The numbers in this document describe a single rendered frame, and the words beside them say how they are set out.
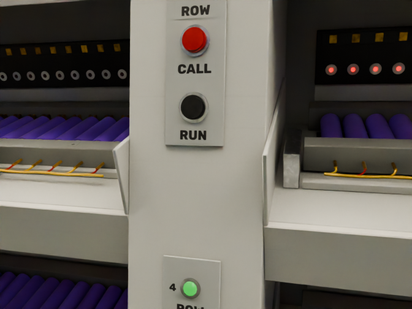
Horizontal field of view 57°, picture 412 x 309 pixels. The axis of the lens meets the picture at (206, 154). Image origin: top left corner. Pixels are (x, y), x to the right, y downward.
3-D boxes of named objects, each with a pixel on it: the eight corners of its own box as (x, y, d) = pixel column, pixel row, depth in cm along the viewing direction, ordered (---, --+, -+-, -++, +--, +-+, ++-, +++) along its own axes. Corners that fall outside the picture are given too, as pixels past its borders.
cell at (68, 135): (102, 132, 42) (69, 157, 37) (87, 131, 43) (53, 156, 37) (99, 116, 41) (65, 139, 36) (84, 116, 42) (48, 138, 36)
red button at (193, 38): (205, 51, 24) (205, 26, 24) (181, 52, 25) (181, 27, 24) (208, 54, 25) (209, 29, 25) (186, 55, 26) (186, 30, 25)
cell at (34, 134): (69, 131, 43) (32, 155, 38) (55, 130, 44) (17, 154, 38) (65, 116, 42) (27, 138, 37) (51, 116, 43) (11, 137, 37)
